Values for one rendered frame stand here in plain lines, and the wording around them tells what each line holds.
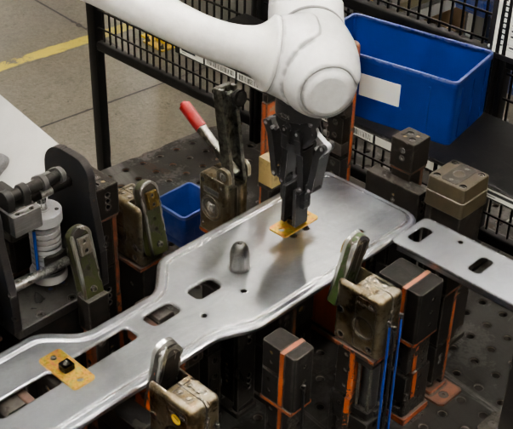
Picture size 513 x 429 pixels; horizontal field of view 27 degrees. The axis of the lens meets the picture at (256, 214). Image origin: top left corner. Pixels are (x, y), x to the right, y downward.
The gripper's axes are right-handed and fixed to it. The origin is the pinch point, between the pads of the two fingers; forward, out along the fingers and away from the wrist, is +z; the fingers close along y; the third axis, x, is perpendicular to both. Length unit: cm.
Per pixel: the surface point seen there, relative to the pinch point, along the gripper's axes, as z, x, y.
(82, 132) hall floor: 107, 100, -194
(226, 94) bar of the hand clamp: -14.1, -0.7, -15.1
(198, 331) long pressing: 6.4, -27.9, 6.9
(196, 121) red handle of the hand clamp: -6.2, -0.7, -22.5
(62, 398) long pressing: 6, -50, 4
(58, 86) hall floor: 108, 116, -231
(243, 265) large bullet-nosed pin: 5.1, -13.1, 1.5
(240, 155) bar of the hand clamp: -2.6, 1.1, -13.6
